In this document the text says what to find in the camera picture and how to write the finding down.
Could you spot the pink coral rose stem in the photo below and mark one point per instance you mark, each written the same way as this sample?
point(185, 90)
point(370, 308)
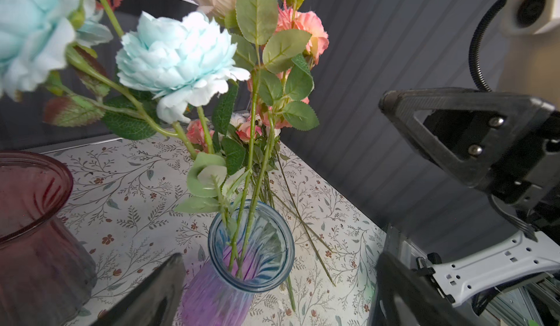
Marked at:
point(240, 125)

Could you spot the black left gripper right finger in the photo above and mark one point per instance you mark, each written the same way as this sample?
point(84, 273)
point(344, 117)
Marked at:
point(404, 298)

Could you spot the cream pink rose stem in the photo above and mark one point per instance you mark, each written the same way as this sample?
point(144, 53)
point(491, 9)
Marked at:
point(224, 185)

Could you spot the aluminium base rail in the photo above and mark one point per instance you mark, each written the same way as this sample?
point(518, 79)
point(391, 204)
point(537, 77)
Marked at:
point(517, 279)

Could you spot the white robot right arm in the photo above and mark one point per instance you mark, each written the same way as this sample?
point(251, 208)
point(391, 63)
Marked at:
point(532, 68)

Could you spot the pink grey glass vase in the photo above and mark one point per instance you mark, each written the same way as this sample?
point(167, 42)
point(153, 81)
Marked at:
point(47, 275)

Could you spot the light blue peony flower stem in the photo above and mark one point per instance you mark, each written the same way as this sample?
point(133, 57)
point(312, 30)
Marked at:
point(165, 72)

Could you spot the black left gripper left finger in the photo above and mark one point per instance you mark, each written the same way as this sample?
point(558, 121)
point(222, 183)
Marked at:
point(155, 301)

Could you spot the pink peony flower stem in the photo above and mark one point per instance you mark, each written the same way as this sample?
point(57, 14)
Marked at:
point(279, 45)

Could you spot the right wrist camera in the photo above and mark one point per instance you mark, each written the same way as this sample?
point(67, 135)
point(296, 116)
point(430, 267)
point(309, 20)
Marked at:
point(529, 17)

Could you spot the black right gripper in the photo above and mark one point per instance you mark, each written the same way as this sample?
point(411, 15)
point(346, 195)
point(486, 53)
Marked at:
point(505, 145)

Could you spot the magenta rose stem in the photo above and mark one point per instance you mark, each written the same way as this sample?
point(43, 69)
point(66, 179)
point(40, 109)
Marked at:
point(196, 136)

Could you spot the purple blue glass vase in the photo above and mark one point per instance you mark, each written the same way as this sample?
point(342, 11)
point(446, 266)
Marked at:
point(222, 291)

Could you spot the floral table mat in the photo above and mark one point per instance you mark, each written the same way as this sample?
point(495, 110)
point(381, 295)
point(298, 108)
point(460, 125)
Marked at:
point(122, 212)

